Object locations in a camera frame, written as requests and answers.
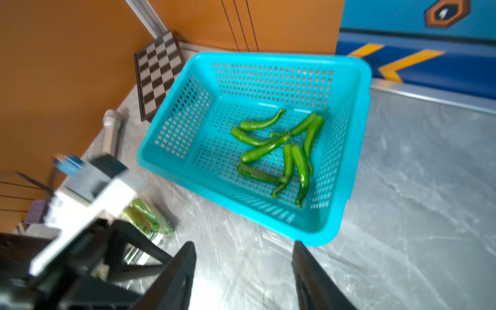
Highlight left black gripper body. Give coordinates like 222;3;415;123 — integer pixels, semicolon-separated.
1;220;142;309

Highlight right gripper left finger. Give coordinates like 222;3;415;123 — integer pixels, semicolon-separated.
130;242;196;310

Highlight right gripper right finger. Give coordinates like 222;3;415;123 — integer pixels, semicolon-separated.
292;240;356;309

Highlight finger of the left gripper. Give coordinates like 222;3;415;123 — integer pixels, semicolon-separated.
104;220;173;281

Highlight teal plastic basket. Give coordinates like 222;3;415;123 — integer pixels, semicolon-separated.
138;52;372;246

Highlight clear pepper container left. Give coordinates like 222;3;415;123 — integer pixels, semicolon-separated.
92;197;175;280

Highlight purple cube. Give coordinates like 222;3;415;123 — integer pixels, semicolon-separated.
24;200;48;225

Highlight black white checkerboard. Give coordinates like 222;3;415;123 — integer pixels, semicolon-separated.
134;31;186;122

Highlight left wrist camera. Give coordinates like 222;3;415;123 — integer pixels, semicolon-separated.
28;154;145;276

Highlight left aluminium frame post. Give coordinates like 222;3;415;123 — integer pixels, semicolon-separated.
126;0;168;39

